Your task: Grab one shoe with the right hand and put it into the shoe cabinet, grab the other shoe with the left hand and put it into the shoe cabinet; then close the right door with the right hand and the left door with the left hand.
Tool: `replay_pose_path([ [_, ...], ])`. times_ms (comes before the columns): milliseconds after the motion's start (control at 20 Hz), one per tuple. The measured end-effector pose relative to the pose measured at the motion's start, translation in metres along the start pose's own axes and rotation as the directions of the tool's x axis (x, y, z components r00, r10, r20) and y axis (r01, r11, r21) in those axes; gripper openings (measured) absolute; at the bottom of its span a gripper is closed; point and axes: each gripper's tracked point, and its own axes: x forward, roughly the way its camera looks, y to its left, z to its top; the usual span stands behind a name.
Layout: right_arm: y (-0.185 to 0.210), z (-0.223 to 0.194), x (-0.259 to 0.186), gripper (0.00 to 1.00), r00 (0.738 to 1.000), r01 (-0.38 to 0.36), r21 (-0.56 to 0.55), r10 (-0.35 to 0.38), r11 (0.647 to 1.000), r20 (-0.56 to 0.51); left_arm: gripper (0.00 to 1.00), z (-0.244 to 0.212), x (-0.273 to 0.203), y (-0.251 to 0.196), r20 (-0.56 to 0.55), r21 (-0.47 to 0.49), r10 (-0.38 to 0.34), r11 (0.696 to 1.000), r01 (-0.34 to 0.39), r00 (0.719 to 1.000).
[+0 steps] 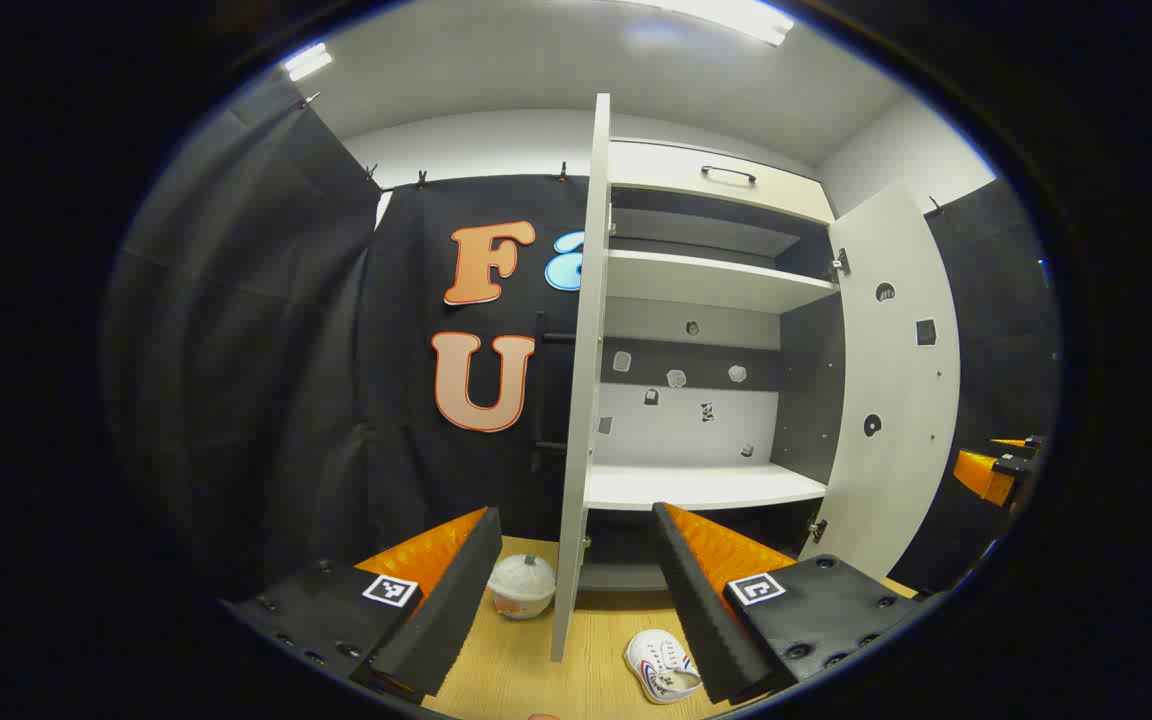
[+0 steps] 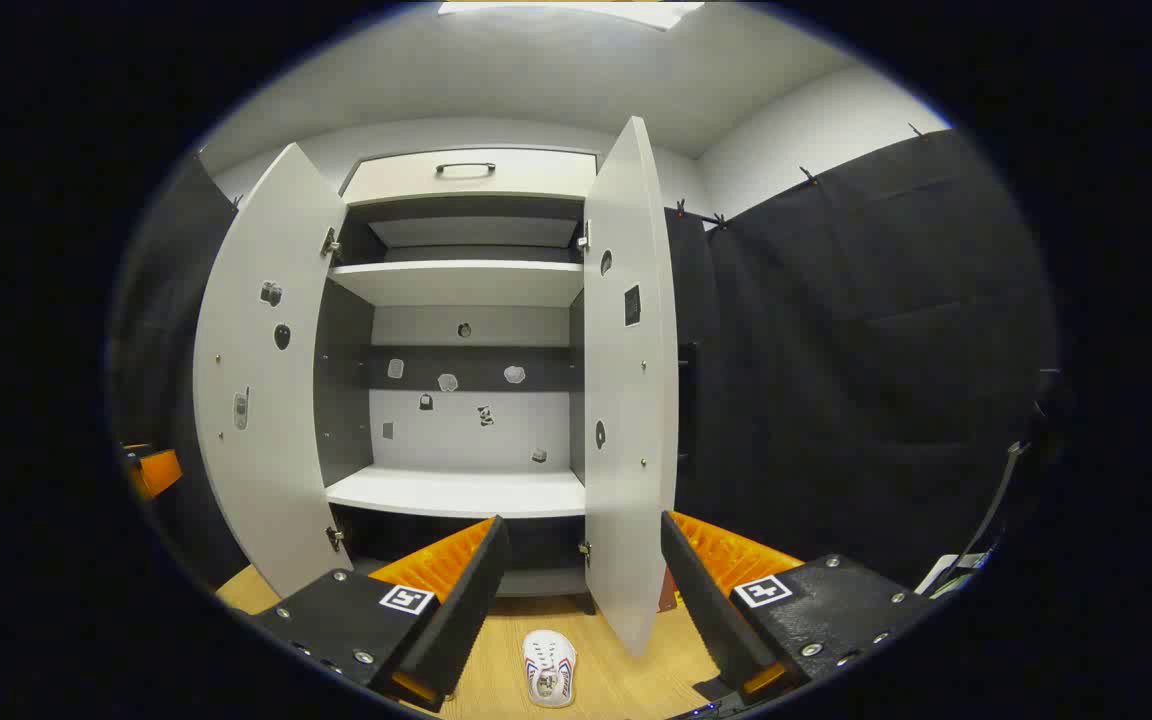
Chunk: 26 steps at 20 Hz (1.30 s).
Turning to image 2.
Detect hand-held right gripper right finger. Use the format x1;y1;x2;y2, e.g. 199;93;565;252
659;510;937;706

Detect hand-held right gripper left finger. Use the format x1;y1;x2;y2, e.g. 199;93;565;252
246;515;512;713

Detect white canvas shoe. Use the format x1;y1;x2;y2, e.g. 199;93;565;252
522;629;578;709

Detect grey cabinet door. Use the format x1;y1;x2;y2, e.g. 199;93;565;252
583;115;682;659
193;142;349;601

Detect grey shoe cabinet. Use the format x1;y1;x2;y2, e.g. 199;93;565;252
314;147;602;613

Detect white flat object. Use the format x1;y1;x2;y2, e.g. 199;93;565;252
916;553;997;601

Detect ceiling light panel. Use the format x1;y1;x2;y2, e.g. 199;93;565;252
436;0;707;31

